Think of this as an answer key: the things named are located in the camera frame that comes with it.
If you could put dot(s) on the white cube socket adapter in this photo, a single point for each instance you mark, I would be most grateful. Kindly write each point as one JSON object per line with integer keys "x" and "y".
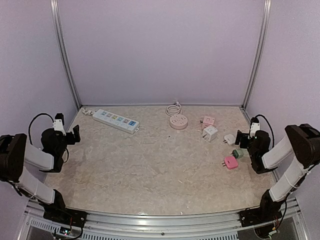
{"x": 209, "y": 133}

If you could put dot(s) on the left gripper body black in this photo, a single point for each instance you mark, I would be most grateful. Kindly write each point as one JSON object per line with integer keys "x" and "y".
{"x": 71, "y": 140}

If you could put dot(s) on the aluminium frame post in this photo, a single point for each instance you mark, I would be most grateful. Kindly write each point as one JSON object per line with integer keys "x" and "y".
{"x": 258, "y": 53}
{"x": 54, "y": 5}

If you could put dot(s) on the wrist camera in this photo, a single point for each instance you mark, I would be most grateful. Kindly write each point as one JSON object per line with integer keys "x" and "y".
{"x": 58, "y": 123}
{"x": 254, "y": 126}

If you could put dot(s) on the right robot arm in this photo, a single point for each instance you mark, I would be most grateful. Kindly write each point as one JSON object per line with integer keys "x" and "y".
{"x": 301, "y": 145}

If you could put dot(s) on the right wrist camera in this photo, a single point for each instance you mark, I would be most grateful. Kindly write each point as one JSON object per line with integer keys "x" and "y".
{"x": 254, "y": 126}

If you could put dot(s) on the pink flat plug adapter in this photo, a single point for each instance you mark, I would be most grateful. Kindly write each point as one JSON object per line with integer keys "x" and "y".
{"x": 230, "y": 162}

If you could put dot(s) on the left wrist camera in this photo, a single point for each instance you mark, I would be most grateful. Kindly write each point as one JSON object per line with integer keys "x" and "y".
{"x": 58, "y": 123}

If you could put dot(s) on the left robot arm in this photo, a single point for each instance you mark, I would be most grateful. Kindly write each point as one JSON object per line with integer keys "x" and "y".
{"x": 16, "y": 150}

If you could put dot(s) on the white flat plug adapter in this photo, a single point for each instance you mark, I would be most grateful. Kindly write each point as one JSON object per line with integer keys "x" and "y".
{"x": 229, "y": 139}

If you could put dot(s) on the left aluminium frame post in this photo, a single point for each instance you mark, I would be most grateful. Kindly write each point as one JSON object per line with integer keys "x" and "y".
{"x": 54, "y": 5}

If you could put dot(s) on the right aluminium frame post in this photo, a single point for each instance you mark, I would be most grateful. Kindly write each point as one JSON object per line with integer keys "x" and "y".
{"x": 258, "y": 53}

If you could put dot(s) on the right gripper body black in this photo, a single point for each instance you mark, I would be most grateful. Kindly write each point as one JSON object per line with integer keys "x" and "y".
{"x": 243, "y": 144}

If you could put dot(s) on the pink cube socket adapter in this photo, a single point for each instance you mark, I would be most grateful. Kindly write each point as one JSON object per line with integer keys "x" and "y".
{"x": 207, "y": 121}

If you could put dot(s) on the round pink power socket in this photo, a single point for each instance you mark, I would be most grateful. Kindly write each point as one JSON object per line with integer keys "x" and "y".
{"x": 178, "y": 122}

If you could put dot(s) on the white multicolour power strip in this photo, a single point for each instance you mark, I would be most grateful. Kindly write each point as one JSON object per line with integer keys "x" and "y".
{"x": 116, "y": 121}

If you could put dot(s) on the green plug adapter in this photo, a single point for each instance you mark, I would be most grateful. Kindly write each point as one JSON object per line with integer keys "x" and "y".
{"x": 237, "y": 153}

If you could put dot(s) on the front aluminium rail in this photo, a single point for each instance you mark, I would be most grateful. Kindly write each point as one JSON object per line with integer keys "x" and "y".
{"x": 225, "y": 225}

